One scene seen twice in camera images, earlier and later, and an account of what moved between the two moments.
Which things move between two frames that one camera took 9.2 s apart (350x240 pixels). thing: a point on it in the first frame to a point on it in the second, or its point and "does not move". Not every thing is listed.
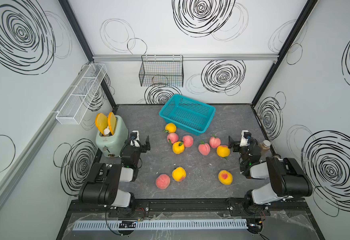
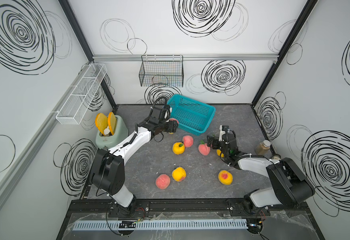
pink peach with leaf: [204, 149] does not move
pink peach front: [162, 181] does not move
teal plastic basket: [188, 115] does not move
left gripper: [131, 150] to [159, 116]
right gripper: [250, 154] to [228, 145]
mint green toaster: [112, 146] does not move
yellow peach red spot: [225, 177] does not move
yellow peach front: [179, 174] does not move
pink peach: [172, 138] to [172, 119]
